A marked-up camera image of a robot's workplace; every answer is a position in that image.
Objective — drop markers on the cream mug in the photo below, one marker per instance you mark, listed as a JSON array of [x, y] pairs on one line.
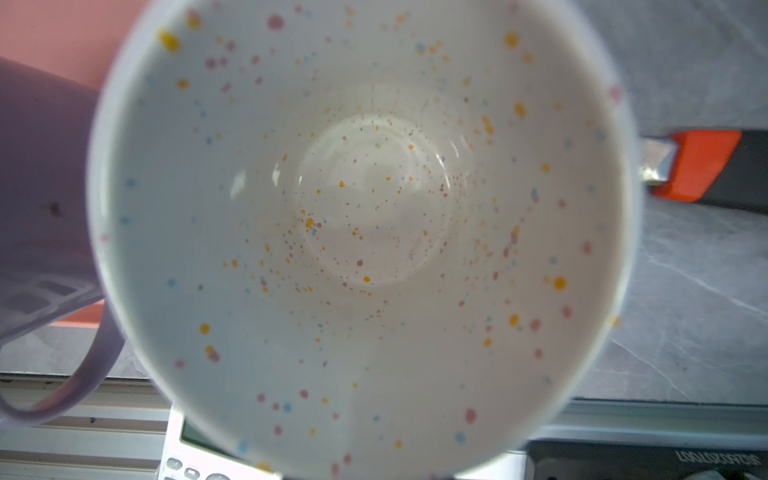
[[364, 239]]

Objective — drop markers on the white mug purple handle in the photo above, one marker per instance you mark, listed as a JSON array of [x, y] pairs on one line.
[[47, 266]]

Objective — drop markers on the orange black utility knife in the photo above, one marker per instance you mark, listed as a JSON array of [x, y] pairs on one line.
[[722, 168]]

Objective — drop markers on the pink tray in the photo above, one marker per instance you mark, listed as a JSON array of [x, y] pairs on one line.
[[75, 40]]

